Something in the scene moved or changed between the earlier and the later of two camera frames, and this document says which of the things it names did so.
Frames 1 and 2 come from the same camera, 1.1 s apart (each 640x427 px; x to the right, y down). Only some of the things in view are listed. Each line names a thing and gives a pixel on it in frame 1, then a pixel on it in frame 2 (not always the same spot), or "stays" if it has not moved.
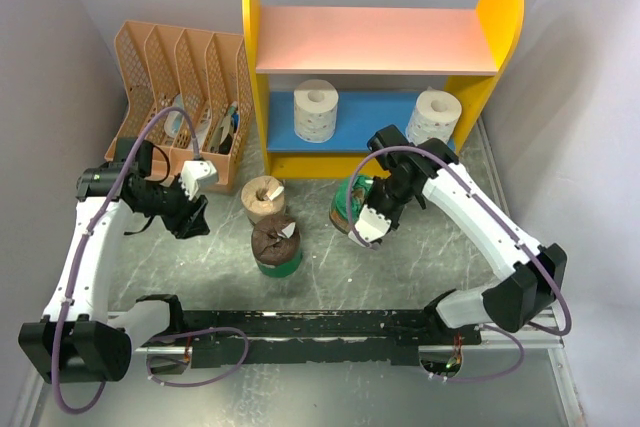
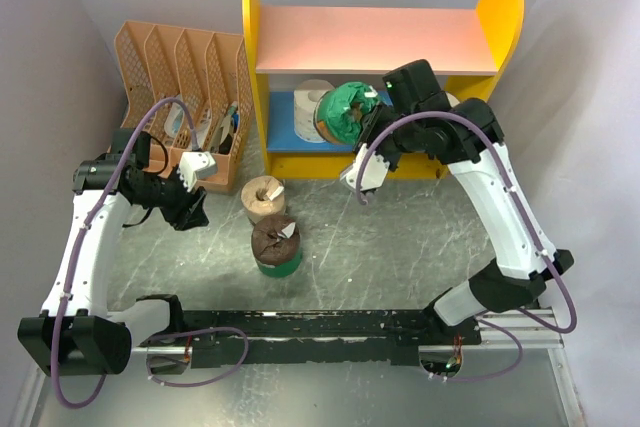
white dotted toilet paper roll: x=315 y=110 stays
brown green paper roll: x=276 y=245 stays
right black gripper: x=372 y=204 -> x=369 y=123
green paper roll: x=339 y=204 -> x=338 y=112
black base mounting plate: x=218 y=337 stays
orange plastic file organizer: x=188 y=95 stays
